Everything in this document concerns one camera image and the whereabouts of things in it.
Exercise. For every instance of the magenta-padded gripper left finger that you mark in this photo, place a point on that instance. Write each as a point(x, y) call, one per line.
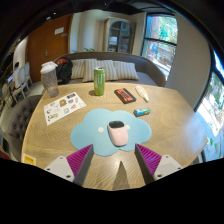
point(58, 166)

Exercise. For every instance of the white dining chair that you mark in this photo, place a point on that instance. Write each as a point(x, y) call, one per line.
point(22, 81)

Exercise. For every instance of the white sticker sheet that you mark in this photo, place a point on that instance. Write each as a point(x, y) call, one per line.
point(63, 108)

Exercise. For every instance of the white tube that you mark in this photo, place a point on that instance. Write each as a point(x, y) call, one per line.
point(142, 93)

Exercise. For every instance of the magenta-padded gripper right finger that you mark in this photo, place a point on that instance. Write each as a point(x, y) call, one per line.
point(166, 166)

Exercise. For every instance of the green drink can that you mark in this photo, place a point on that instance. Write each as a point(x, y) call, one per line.
point(99, 81)

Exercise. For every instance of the black backpack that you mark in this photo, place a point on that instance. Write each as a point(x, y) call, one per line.
point(65, 71)

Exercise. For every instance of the grey curved sofa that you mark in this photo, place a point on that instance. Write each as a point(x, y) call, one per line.
point(150, 71)

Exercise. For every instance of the clear shaker bottle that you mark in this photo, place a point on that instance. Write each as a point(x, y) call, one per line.
point(50, 81)

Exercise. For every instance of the small blue pack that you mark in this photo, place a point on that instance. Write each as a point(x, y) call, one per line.
point(142, 111)

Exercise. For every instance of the white door sign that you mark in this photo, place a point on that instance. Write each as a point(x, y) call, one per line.
point(59, 30)

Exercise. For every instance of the black-framed window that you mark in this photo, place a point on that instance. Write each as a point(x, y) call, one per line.
point(160, 41)
point(213, 110)

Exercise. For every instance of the pink computer mouse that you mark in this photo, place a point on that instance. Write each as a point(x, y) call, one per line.
point(117, 135)

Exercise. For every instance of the brown wooden door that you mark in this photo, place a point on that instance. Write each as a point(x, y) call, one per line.
point(43, 43)

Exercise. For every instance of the laptop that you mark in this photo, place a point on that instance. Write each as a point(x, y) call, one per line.
point(10, 78)

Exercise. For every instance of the yellow and white code sign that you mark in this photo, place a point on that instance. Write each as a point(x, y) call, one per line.
point(29, 159)

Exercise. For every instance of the blue cloud-shaped mouse pad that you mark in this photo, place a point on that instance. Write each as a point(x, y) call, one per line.
point(90, 133)

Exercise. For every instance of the person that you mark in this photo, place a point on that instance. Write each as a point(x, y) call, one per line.
point(16, 73)

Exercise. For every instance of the black flat box, red print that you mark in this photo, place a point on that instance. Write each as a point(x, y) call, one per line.
point(125, 96)

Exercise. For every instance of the grey tufted armchair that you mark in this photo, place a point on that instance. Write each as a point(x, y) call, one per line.
point(21, 123)

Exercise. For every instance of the glass-door cabinet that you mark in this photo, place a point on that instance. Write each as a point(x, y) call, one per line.
point(119, 35)

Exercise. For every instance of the striped cushion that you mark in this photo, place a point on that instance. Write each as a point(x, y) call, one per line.
point(126, 70)
point(110, 70)
point(77, 69)

